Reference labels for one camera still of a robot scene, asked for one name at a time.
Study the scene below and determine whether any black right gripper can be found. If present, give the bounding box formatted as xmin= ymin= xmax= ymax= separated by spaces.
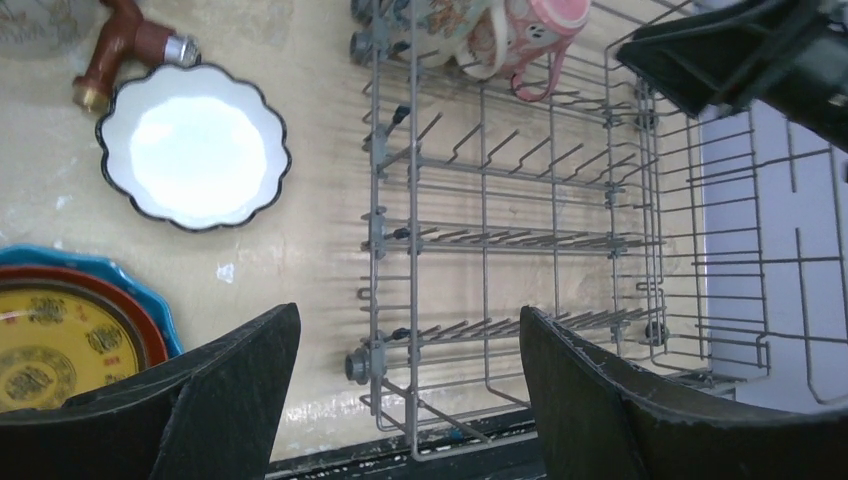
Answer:
xmin=616 ymin=1 xmax=847 ymax=151

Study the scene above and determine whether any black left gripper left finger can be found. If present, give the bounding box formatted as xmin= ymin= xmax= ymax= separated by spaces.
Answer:
xmin=1 ymin=303 xmax=301 ymax=479

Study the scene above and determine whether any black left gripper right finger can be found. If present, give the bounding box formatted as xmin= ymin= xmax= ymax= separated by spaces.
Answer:
xmin=519 ymin=306 xmax=847 ymax=479

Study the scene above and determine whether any pink ghost mug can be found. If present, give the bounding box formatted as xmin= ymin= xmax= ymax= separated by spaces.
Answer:
xmin=466 ymin=0 xmax=592 ymax=102

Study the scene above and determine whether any seahorse pattern tall mug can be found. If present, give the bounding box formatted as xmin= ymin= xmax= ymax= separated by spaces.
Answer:
xmin=383 ymin=0 xmax=507 ymax=79

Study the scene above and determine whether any white scalloped bowl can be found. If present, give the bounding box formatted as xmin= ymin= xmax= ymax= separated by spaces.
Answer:
xmin=95 ymin=63 xmax=294 ymax=233

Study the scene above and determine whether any green inside floral mug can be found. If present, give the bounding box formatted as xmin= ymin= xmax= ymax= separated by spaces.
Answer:
xmin=1 ymin=0 xmax=98 ymax=60

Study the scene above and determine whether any red plate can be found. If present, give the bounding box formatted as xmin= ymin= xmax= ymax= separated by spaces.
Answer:
xmin=1 ymin=265 xmax=169 ymax=369

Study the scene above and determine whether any yellow patterned plate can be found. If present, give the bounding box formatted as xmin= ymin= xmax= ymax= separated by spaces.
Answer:
xmin=1 ymin=284 xmax=150 ymax=413

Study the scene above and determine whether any blue scalloped plate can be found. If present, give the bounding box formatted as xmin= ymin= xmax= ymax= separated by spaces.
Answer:
xmin=0 ymin=244 xmax=185 ymax=359

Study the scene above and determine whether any brown faucet toy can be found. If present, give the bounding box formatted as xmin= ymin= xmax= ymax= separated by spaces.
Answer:
xmin=72 ymin=0 xmax=201 ymax=114

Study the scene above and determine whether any black table front rail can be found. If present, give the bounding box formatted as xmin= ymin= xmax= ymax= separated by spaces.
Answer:
xmin=266 ymin=411 xmax=547 ymax=479

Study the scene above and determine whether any grey wire dish rack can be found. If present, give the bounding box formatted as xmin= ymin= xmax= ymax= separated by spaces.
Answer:
xmin=346 ymin=1 xmax=847 ymax=462

